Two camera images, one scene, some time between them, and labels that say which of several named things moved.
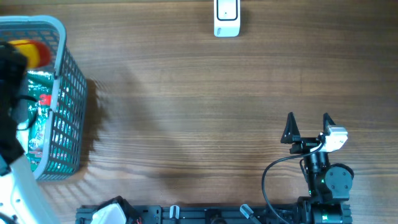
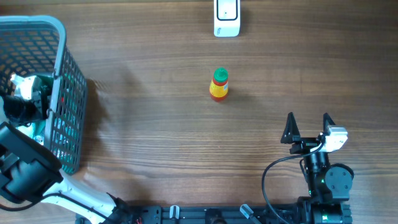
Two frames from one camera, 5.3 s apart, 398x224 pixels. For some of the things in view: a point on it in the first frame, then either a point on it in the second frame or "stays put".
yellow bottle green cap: (37, 54) -> (218, 88)
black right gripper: (291, 135) stays put
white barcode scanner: (227, 18) stays put
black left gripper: (12, 63) -> (37, 114)
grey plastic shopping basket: (68, 114) stays put
